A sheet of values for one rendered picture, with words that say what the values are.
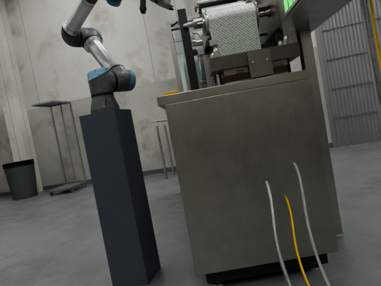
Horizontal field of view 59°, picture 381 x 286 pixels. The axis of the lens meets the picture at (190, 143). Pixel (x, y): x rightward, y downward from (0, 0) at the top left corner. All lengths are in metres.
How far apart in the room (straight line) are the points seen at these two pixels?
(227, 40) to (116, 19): 4.87
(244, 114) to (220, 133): 0.13
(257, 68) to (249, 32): 0.30
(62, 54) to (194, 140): 5.68
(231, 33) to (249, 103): 0.45
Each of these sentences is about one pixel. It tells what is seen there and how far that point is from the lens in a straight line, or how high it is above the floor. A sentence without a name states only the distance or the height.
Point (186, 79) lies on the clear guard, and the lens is 2.76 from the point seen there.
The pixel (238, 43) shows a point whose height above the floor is 1.11.
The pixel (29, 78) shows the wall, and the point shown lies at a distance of 7.34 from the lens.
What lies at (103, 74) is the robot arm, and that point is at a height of 1.09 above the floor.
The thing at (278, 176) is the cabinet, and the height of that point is 0.47.
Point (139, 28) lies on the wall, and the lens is 6.31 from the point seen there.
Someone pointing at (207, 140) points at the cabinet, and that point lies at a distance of 1.45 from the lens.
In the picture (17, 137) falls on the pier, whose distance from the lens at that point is 7.19.
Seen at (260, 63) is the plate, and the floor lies 0.97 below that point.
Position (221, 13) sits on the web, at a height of 1.27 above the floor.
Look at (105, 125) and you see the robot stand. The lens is 1.73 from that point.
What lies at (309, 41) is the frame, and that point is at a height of 1.08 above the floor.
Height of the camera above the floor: 0.76
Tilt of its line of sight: 3 degrees down
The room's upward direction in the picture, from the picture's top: 10 degrees counter-clockwise
